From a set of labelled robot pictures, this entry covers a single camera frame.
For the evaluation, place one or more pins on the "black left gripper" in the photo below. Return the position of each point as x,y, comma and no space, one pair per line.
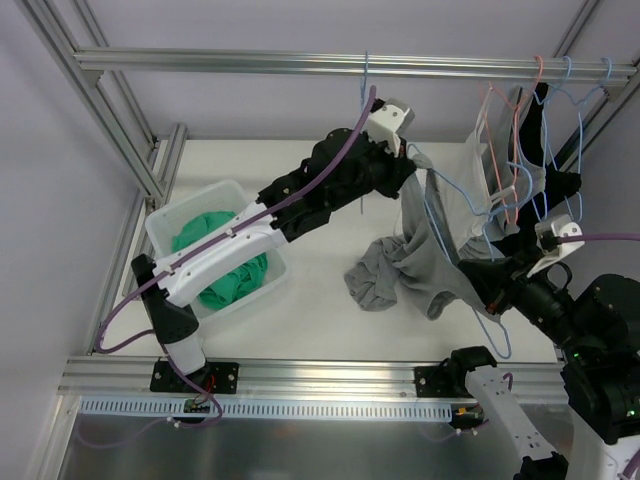
398,173

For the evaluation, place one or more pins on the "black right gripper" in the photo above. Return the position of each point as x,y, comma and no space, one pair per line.
507,282

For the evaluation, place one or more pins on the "blue wire hanger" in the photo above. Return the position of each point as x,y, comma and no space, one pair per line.
443,225
363,99

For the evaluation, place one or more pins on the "grey tank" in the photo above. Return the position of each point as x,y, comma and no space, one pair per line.
373,280
515,157

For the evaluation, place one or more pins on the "green tank top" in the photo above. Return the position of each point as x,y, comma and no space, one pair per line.
226,280

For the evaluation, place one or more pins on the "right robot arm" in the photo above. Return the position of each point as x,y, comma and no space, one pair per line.
598,334

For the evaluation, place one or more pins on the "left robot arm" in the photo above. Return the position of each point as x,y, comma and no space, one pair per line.
340,169

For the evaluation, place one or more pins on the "white tank top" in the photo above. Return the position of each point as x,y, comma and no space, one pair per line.
472,195

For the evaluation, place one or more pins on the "blue hanger far right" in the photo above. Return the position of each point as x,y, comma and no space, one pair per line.
581,104

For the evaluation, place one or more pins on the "black tank top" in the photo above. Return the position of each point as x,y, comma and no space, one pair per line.
558,185

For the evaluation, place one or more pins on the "blue hanger with black top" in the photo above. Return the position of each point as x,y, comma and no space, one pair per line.
550,100

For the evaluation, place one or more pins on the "white plastic basket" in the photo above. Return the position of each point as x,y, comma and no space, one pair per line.
189,280

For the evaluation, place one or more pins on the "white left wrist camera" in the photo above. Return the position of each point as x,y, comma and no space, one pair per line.
387,122

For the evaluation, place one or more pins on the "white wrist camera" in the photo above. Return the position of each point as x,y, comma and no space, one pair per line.
557,237
387,122

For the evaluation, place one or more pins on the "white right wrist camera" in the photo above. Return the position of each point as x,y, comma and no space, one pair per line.
557,237

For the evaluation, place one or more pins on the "pink wire hanger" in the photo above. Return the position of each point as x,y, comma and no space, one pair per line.
499,157

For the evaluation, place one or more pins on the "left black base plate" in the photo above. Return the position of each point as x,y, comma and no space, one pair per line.
215,377

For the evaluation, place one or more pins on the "aluminium frame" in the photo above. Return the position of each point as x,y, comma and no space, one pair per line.
124,376

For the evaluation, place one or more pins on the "white slotted cable duct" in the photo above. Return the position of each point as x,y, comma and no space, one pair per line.
235,408

